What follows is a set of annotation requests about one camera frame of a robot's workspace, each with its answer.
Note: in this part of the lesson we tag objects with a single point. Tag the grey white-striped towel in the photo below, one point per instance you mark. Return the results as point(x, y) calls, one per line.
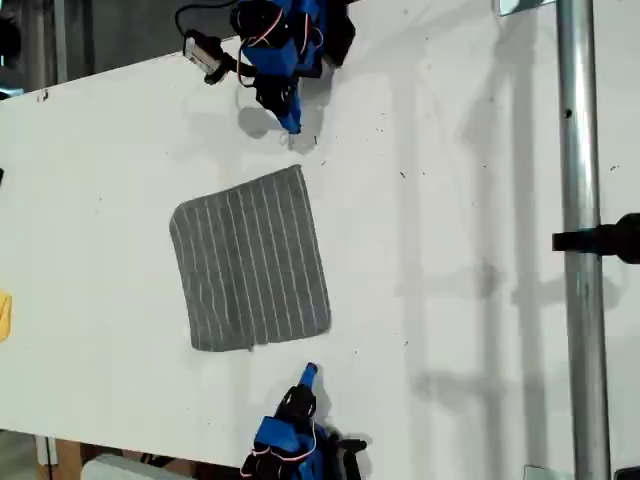
point(250, 260)

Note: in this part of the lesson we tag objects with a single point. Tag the white box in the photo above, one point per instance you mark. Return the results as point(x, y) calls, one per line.
point(120, 470)

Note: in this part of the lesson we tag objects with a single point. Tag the small black table clip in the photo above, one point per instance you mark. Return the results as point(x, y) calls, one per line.
point(43, 95)

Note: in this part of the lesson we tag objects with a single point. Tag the tan wooden board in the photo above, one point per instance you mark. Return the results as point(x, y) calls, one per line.
point(67, 462)

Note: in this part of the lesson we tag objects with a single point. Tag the yellow object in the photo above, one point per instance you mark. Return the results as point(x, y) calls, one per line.
point(5, 317)

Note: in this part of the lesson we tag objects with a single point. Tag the black clamp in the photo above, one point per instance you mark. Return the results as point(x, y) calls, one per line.
point(615, 240)

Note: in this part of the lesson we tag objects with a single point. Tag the black camera stalk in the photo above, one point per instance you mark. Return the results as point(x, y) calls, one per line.
point(222, 67)

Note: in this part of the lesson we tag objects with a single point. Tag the steel post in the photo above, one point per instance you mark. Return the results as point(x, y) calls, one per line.
point(580, 150)

